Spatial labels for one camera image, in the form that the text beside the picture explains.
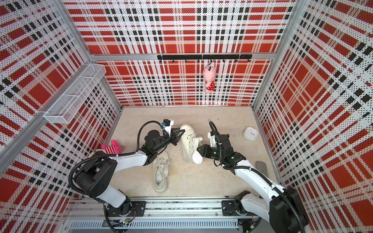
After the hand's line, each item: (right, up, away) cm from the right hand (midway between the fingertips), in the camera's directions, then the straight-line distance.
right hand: (200, 149), depth 80 cm
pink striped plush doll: (-54, -1, +10) cm, 55 cm away
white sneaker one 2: (-22, -13, -1) cm, 25 cm away
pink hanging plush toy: (+6, +46, +11) cm, 48 cm away
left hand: (-9, +11, +4) cm, 15 cm away
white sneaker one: (-6, +4, 0) cm, 7 cm away
